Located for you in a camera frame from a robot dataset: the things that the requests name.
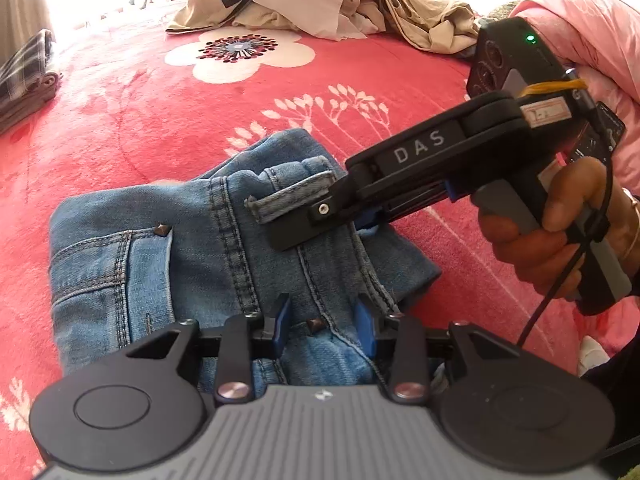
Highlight blue denim jeans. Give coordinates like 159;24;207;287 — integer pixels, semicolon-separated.
49;129;439;390

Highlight beige and white clothes pile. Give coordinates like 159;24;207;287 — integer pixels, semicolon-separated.
167;0;478;54

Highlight person's right hand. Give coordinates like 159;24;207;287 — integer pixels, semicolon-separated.
478;157;639;295

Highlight pink quilt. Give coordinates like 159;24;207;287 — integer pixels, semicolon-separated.
511;0;640;194

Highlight red floral blanket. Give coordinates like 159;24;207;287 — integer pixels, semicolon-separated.
0;14;640;480

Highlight plaid checked shirt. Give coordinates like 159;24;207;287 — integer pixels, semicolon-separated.
0;29;60;133

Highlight grey beige curtain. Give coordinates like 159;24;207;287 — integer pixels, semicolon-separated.
0;0;51;63

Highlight black camera box green light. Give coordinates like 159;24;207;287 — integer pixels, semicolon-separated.
466;18;626;159

